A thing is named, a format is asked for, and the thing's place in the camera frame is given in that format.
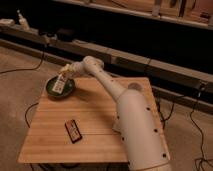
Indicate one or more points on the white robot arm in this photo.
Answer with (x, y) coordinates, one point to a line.
(144, 147)

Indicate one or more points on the wooden table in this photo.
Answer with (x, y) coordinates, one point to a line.
(94, 112)

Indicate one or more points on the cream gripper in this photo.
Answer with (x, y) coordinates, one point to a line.
(66, 70)

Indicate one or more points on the white plastic cup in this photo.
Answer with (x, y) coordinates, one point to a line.
(135, 86)

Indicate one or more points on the black round object on ledge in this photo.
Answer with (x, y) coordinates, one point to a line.
(66, 35)

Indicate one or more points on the white spray bottle background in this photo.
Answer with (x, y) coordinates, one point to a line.
(23, 22)

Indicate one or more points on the white squeeze bottle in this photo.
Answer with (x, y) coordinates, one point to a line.
(60, 84)

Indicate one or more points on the green ceramic bowl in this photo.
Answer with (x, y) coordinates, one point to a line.
(68, 88)

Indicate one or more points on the red black rectangular box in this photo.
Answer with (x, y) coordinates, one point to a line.
(73, 131)

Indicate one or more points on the beige sponge block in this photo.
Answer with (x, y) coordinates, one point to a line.
(116, 126)

